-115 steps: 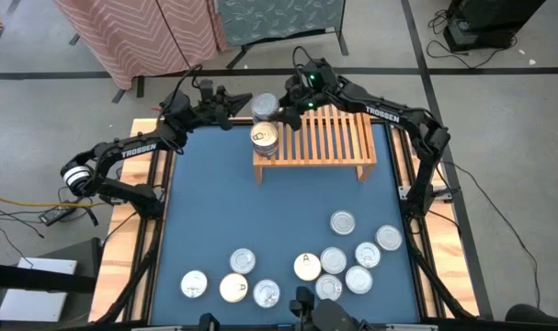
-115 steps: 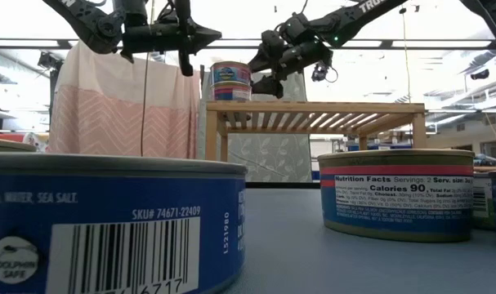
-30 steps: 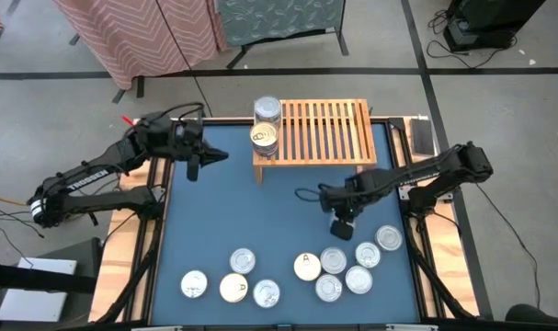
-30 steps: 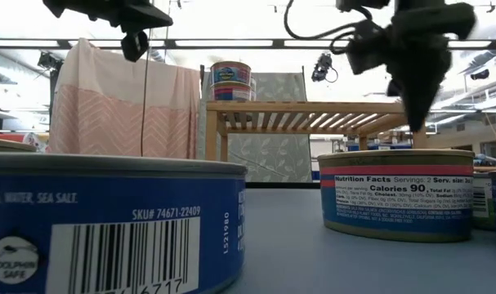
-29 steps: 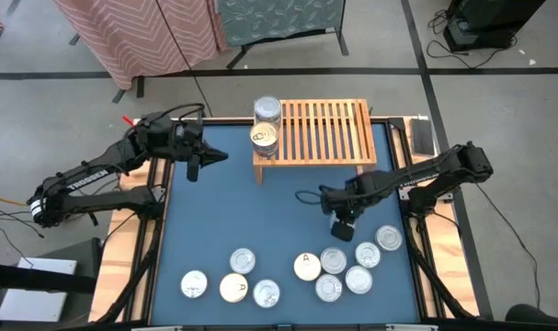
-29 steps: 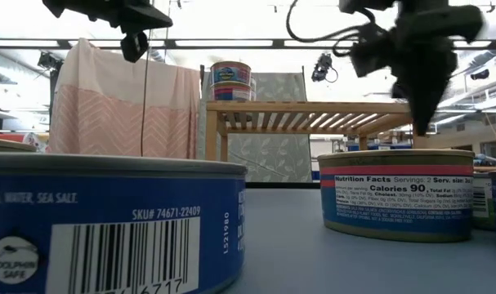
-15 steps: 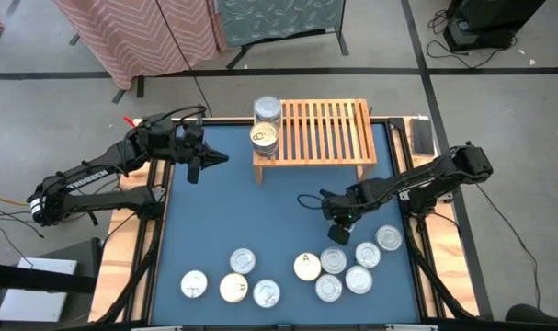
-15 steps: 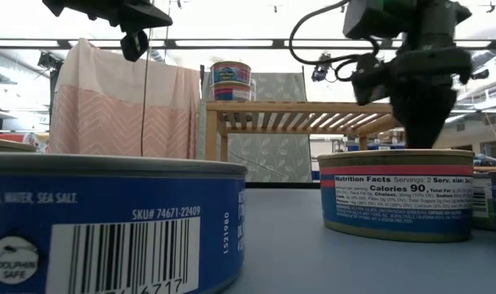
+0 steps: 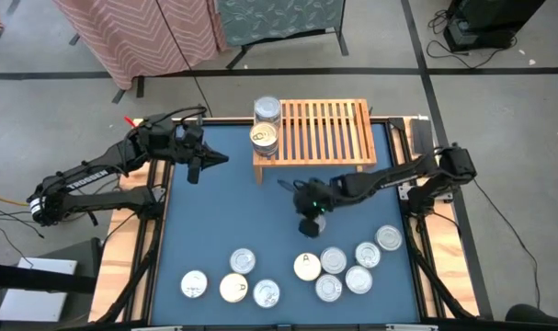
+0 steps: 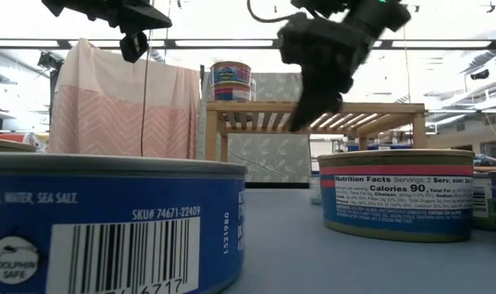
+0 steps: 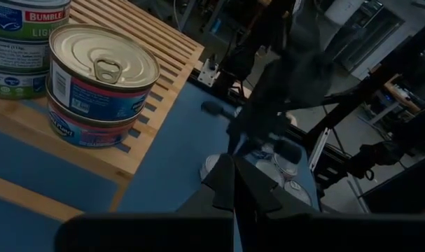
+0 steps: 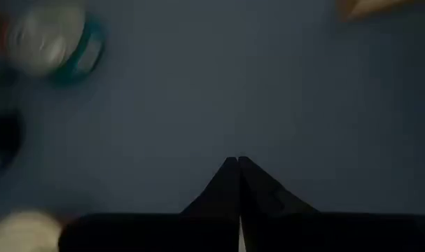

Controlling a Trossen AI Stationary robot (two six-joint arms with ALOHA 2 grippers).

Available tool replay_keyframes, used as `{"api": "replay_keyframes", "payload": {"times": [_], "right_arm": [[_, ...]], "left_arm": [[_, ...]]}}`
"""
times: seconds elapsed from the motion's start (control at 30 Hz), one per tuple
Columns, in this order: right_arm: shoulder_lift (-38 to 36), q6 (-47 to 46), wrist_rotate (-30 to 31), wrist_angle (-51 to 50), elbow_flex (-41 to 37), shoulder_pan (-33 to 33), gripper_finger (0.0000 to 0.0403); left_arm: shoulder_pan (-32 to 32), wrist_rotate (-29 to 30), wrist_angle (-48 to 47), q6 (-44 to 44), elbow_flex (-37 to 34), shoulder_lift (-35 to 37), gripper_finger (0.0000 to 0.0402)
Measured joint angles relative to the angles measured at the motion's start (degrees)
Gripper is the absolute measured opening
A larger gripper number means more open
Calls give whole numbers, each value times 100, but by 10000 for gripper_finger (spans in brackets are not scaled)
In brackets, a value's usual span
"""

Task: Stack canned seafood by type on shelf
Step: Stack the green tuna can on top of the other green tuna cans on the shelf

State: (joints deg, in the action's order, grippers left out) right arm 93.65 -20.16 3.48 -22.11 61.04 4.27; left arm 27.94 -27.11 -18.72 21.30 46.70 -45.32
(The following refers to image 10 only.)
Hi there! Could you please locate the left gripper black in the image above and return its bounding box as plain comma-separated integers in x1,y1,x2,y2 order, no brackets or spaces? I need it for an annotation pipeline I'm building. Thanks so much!
41,0,173,65

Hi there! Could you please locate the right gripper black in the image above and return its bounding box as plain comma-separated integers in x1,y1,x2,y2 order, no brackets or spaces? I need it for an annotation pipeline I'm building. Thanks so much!
278,11,379,134

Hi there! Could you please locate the wooden slatted shelf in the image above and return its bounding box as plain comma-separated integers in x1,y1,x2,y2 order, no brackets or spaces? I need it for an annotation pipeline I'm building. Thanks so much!
205,100,427,163

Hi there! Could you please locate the pink chevron cloth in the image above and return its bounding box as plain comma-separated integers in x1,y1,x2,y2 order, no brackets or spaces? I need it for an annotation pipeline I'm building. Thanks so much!
47,38,202,160

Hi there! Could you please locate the black mounted device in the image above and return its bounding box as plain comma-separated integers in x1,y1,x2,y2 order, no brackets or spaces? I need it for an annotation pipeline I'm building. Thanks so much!
37,51,65,71

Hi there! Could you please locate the green-white can silver lid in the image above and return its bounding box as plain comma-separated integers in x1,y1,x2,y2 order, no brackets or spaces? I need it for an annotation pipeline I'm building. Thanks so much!
471,166,496,230

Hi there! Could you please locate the blue tuna can silver lid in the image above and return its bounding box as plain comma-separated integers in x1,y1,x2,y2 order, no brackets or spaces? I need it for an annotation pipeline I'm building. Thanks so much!
0,153,248,294

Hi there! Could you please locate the black hanging cable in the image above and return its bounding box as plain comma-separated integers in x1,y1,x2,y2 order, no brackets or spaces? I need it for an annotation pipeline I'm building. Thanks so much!
140,26,151,158

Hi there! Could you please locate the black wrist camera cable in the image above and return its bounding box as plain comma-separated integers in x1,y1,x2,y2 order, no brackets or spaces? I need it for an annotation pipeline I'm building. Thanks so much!
246,0,300,25

